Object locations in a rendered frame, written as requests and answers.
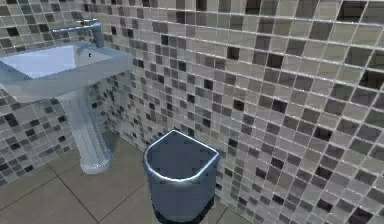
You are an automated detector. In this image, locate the silver sink faucet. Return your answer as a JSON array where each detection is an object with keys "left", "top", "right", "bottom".
[{"left": 52, "top": 18, "right": 106, "bottom": 49}]

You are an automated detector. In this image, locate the white pedestal sink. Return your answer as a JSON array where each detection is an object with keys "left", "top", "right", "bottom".
[{"left": 0, "top": 41, "right": 134, "bottom": 176}]

